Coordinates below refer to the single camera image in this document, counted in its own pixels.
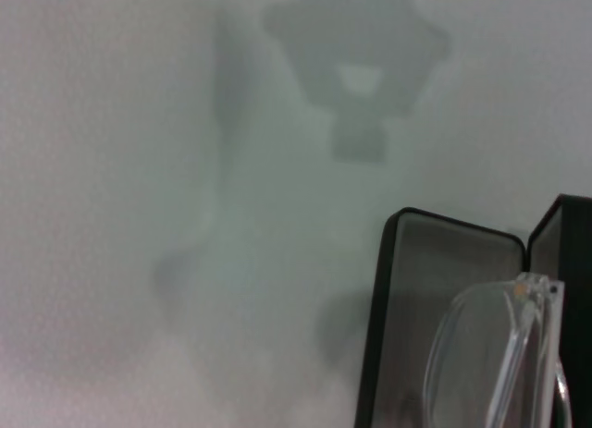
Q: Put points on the black glasses case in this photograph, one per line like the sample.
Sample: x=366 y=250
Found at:
x=407 y=271

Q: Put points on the clear white glasses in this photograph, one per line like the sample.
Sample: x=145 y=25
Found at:
x=527 y=308

